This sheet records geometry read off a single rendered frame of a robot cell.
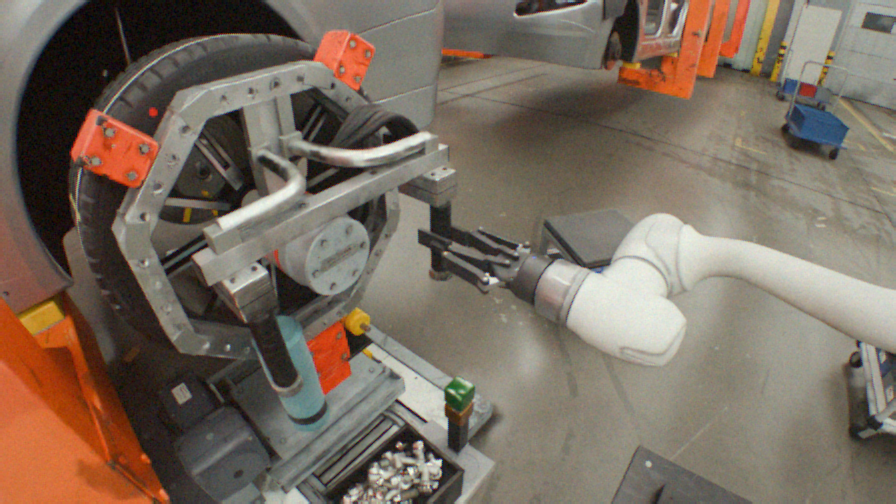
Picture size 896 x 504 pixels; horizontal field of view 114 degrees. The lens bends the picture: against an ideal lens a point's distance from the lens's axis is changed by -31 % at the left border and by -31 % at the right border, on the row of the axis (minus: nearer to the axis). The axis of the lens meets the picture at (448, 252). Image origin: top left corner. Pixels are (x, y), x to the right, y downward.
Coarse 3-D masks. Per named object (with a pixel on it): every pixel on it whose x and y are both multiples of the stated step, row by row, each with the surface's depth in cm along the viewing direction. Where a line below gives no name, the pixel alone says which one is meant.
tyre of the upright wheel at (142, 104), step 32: (160, 64) 50; (192, 64) 52; (224, 64) 56; (256, 64) 60; (128, 96) 47; (160, 96) 50; (96, 192) 48; (96, 224) 49; (96, 256) 50; (128, 288) 56; (128, 320) 58
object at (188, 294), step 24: (312, 96) 71; (312, 120) 76; (336, 120) 80; (216, 144) 62; (216, 168) 64; (312, 168) 101; (360, 168) 89; (240, 192) 69; (312, 192) 103; (360, 216) 94; (192, 240) 66; (168, 264) 62; (192, 264) 66; (264, 264) 79; (192, 288) 80; (288, 288) 92; (192, 312) 67; (216, 312) 74; (288, 312) 87
